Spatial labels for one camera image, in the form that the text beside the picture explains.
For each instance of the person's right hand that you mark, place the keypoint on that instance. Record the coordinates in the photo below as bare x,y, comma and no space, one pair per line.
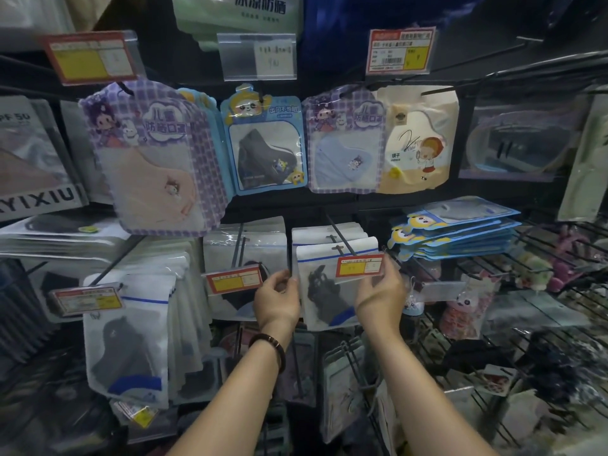
382,303

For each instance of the person's left hand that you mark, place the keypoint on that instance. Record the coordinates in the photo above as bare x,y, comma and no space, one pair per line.
278,306

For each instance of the stack of blue cartoon packets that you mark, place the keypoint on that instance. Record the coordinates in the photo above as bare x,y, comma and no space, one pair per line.
456,227

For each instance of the purple checked packet blue mask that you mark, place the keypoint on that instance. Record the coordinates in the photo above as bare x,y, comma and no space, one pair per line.
342,156

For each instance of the blue cartoon packet dark mask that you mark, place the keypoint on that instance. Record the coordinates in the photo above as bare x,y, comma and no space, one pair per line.
266,151

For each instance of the cream cartoon girl packet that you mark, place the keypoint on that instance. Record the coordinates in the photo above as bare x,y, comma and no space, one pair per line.
418,151

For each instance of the purple checked packet pink mask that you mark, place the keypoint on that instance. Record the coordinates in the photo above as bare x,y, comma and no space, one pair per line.
152,175

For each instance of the white packet beige mask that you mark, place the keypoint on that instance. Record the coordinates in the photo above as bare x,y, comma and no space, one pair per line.
81,156

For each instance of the row of translucent mask packets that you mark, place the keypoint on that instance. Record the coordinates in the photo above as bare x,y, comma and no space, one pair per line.
19,318

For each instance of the pale green mask packet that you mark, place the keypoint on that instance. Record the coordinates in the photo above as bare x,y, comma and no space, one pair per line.
237,23

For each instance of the grey packet pink mask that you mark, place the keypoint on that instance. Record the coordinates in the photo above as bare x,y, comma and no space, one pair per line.
33,156

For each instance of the cream line-drawing mask packet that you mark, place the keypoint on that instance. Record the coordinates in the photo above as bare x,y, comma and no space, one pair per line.
90,9

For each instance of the glossy packet pink mask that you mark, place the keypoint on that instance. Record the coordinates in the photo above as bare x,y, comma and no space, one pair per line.
28,18

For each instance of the person's left forearm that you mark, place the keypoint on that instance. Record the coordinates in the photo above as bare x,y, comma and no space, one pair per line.
228,408

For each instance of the person's right forearm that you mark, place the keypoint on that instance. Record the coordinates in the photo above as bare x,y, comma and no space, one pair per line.
427,403

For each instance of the blue white bunny toy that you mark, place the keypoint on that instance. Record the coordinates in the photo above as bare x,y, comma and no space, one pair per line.
413,306

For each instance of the red yellow price tag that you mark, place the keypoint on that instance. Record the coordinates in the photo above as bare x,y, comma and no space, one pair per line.
361,265
85,59
234,279

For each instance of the row of clear hanging packets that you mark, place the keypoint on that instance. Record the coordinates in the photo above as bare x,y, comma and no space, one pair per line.
342,394

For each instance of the cartoon sticker card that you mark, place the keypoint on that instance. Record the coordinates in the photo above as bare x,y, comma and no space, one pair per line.
494,379

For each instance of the clear flat packet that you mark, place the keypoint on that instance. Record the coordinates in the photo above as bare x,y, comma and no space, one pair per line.
537,311

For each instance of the green plush toy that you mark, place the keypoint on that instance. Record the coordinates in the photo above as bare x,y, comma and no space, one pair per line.
534,270

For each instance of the small yellow tag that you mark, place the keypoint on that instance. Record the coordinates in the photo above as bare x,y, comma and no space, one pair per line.
142,416

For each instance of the pile of dark scrunchies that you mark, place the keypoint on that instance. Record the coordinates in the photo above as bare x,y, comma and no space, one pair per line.
560,365

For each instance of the pink plush toy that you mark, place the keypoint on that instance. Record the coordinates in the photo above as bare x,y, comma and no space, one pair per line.
567,261

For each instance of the white red price tag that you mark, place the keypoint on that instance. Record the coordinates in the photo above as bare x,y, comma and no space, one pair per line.
88,299

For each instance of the clear packet purple trim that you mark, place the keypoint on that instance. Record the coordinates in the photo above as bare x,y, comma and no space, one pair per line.
522,142

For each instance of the pale tall packet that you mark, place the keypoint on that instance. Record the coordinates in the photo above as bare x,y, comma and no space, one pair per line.
586,175

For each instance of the clear holder white paper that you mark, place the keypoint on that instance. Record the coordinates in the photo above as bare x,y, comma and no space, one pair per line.
256,56

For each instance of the white price tag with barcode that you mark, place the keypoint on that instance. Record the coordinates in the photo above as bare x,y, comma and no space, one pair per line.
400,51

